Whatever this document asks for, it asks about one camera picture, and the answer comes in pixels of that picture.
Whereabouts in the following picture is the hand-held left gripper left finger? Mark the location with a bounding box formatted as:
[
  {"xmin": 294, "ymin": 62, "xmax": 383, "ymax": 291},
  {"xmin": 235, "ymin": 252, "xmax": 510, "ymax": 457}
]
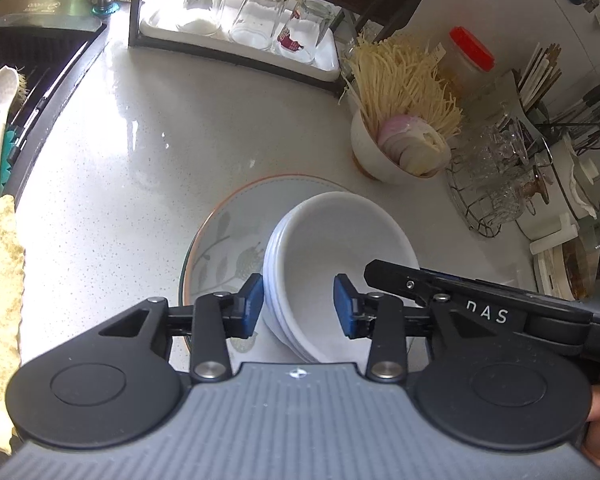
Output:
[{"xmin": 97, "ymin": 272, "xmax": 265, "ymax": 383}]

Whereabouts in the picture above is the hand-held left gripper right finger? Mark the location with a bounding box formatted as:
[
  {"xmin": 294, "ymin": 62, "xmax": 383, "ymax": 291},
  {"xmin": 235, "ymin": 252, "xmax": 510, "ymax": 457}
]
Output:
[{"xmin": 333, "ymin": 272, "xmax": 486, "ymax": 383}]

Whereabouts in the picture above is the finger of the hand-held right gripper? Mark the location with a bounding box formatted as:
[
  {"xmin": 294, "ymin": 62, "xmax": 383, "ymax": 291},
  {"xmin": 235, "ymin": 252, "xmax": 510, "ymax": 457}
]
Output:
[{"xmin": 364, "ymin": 258, "xmax": 595, "ymax": 321}]

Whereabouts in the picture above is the white ceramic bowl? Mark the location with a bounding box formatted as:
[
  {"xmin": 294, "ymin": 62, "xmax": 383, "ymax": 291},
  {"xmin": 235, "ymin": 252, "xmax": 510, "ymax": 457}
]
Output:
[{"xmin": 275, "ymin": 191, "xmax": 421, "ymax": 365}]

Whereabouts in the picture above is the grey leaf ceramic plate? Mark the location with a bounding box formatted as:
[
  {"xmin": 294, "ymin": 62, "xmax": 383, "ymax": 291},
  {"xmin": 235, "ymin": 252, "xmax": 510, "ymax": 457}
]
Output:
[{"xmin": 179, "ymin": 175, "xmax": 361, "ymax": 361}]

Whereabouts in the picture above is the white kettle base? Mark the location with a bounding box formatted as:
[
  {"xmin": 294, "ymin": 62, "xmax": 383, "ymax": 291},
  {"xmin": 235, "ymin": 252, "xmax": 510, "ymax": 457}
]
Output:
[{"xmin": 530, "ymin": 247, "xmax": 568, "ymax": 301}]

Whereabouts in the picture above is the glass health kettle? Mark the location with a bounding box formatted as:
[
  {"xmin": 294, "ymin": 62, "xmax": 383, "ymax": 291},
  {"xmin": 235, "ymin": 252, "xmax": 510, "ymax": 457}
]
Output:
[{"xmin": 555, "ymin": 237, "xmax": 600, "ymax": 301}]

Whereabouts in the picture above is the white deep bowl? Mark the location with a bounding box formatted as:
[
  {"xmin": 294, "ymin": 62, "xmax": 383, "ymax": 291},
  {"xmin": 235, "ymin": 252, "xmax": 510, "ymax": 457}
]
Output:
[{"xmin": 350, "ymin": 107, "xmax": 451, "ymax": 183}]

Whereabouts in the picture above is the white electric pot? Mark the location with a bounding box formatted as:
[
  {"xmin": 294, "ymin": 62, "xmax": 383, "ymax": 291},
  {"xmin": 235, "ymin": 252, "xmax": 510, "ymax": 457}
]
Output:
[{"xmin": 517, "ymin": 132, "xmax": 600, "ymax": 256}]

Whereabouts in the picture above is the garlic head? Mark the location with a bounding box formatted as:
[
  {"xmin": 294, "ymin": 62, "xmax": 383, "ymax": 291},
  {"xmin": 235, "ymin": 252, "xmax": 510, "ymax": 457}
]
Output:
[{"xmin": 377, "ymin": 115, "xmax": 448, "ymax": 177}]

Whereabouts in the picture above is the dried noodle bundle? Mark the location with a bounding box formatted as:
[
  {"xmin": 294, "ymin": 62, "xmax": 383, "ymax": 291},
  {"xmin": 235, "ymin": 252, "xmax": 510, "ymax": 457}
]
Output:
[{"xmin": 342, "ymin": 35, "xmax": 465, "ymax": 138}]

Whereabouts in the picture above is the row of hanging kitchen utensils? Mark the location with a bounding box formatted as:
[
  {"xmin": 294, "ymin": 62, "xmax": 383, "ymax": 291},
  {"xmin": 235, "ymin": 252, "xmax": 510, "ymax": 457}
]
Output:
[{"xmin": 545, "ymin": 82, "xmax": 600, "ymax": 151}]

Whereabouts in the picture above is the red-lidded plastic jar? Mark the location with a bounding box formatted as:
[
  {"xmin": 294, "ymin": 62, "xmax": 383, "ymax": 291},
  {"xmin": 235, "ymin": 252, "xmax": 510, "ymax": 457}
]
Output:
[{"xmin": 437, "ymin": 26, "xmax": 496, "ymax": 96}]

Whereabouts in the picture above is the bundle of chopsticks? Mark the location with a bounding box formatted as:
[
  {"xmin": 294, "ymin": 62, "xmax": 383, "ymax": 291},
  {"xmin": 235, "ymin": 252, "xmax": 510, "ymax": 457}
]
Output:
[{"xmin": 515, "ymin": 42, "xmax": 563, "ymax": 111}]

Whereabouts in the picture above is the clear glass with red print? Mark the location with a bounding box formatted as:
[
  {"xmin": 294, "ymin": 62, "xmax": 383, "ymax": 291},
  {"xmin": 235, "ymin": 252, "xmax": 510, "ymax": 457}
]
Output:
[{"xmin": 275, "ymin": 0, "xmax": 337, "ymax": 65}]

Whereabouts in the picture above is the clear drinking glass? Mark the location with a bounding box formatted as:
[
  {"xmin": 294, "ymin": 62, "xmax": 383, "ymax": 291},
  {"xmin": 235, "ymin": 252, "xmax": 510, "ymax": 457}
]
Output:
[
  {"xmin": 180, "ymin": 0, "xmax": 232, "ymax": 37},
  {"xmin": 229, "ymin": 0, "xmax": 291, "ymax": 51}
]

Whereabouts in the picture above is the white drip tray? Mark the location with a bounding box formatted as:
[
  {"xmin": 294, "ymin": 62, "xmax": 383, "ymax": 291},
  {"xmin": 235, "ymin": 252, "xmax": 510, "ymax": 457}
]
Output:
[{"xmin": 140, "ymin": 0, "xmax": 342, "ymax": 81}]

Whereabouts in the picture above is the black dish rack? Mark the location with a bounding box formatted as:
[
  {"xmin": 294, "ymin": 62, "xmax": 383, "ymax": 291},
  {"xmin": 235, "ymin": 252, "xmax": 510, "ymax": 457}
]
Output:
[{"xmin": 128, "ymin": 0, "xmax": 456, "ymax": 98}]

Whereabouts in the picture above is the black roll-up drain rack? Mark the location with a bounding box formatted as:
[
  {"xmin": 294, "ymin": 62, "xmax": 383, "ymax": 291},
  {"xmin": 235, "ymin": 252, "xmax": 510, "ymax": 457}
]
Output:
[{"xmin": 0, "ymin": 20, "xmax": 106, "ymax": 171}]

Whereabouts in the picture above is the black kitchen sink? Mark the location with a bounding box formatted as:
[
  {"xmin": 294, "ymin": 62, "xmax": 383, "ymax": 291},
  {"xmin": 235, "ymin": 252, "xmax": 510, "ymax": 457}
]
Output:
[{"xmin": 0, "ymin": 0, "xmax": 110, "ymax": 196}]

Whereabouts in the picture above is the wire cup rack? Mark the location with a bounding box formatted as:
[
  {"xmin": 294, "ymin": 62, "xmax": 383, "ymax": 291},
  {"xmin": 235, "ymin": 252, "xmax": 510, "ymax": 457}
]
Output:
[{"xmin": 445, "ymin": 155, "xmax": 553, "ymax": 237}]

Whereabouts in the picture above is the wire basket of glassware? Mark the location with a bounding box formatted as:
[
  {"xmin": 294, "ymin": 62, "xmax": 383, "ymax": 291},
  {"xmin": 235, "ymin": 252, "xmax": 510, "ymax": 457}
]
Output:
[{"xmin": 450, "ymin": 102, "xmax": 551, "ymax": 226}]

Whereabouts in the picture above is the white long-handled spoon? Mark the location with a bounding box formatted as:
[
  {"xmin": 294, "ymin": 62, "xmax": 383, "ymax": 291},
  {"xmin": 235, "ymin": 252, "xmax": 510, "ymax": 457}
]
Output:
[{"xmin": 0, "ymin": 65, "xmax": 21, "ymax": 201}]

